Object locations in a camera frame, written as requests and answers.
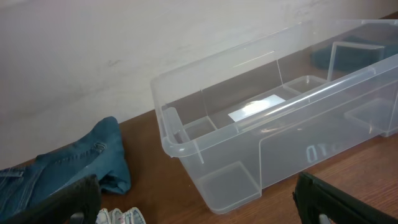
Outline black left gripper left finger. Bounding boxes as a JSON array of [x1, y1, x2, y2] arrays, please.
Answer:
[[3, 175, 101, 224]]

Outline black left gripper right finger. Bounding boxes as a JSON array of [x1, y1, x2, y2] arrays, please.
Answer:
[[293, 172, 397, 224]]

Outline clear plastic storage bin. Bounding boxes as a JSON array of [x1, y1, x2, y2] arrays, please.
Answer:
[[151, 19, 397, 214]]

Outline dark blue folded jeans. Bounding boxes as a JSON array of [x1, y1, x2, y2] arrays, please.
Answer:
[[1, 116, 131, 220]]

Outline light blue folded jeans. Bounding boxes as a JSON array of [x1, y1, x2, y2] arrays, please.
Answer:
[[95, 207, 146, 224]]

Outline white label in bin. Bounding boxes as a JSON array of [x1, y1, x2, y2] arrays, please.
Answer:
[[228, 95, 285, 122]]

